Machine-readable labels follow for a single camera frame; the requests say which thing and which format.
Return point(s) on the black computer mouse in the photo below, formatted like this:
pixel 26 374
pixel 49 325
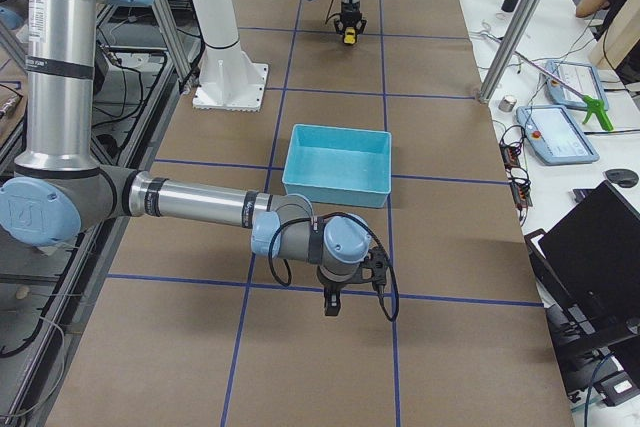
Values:
pixel 622 177

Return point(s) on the black laptop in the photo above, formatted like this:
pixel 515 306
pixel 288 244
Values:
pixel 594 252

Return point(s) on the yellow beetle toy car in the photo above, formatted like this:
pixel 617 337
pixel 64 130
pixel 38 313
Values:
pixel 349 37

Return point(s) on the far teach pendant tablet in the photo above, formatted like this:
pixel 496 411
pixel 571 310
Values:
pixel 583 77

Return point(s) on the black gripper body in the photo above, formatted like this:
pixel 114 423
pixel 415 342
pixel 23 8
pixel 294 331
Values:
pixel 332 290
pixel 348 11

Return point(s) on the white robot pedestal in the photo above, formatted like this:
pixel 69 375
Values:
pixel 228 78

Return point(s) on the green handled reacher grabber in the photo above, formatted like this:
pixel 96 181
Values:
pixel 594 104

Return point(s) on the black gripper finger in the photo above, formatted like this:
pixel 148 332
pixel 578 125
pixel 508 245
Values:
pixel 332 301

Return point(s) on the light blue plastic bin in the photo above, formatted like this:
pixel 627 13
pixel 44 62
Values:
pixel 342 166

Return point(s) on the aluminium frame post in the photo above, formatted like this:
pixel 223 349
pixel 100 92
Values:
pixel 507 46

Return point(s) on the small metal cylinder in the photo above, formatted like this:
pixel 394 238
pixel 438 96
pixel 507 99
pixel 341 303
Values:
pixel 507 103

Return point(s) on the teach pendant tablet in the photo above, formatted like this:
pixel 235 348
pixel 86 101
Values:
pixel 583 77
pixel 555 136

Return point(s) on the near teach pendant tablet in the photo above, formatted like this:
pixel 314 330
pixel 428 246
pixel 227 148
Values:
pixel 555 136

